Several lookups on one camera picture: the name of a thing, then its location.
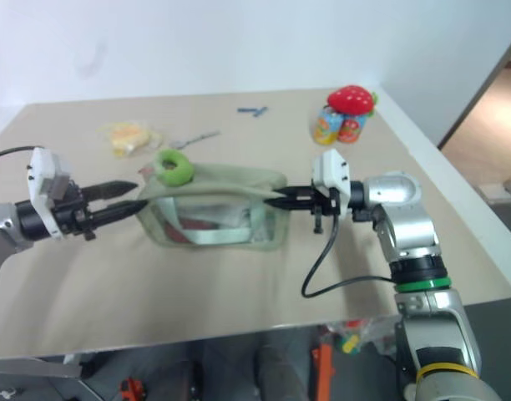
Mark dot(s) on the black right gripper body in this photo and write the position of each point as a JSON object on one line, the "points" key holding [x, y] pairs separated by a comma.
{"points": [[322, 206]]}

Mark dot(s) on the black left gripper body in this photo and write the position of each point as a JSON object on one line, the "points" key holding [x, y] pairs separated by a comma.
{"points": [[69, 211]]}

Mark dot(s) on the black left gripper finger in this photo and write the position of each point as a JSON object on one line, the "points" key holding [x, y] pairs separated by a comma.
{"points": [[109, 190], [113, 211]]}

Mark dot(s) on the green mesh zipper pouch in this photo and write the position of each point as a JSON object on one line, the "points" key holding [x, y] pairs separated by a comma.
{"points": [[214, 188]]}

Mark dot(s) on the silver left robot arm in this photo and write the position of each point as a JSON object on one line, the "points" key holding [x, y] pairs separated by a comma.
{"points": [[1, 225]]}

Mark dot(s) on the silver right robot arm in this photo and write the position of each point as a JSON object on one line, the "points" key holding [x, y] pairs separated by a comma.
{"points": [[410, 225]]}

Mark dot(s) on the red strawberry plush toy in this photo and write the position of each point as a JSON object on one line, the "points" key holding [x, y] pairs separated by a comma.
{"points": [[349, 100]]}

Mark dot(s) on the yellow item in plastic bag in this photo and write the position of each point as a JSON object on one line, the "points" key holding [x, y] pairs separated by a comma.
{"points": [[128, 137]]}

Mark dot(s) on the red printed drink can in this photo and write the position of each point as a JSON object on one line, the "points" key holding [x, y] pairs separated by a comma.
{"points": [[351, 128]]}

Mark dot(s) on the small blue plastic piece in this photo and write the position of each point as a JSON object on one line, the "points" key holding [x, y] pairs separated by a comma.
{"points": [[253, 111]]}

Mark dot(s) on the clear bag of toys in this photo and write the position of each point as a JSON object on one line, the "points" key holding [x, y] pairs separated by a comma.
{"points": [[364, 334]]}

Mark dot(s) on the orange plastic bar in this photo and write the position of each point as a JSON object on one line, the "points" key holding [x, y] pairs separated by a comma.
{"points": [[323, 367]]}

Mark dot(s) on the red and black tool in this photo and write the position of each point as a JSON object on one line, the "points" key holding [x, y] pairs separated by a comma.
{"points": [[133, 389]]}

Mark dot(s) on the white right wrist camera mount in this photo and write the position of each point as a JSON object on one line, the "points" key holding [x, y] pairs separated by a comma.
{"points": [[328, 167]]}

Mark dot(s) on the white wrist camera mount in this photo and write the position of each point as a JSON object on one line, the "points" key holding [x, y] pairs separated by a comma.
{"points": [[41, 167], [328, 167]]}

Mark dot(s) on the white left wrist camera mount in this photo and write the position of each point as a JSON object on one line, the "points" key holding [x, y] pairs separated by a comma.
{"points": [[41, 167]]}

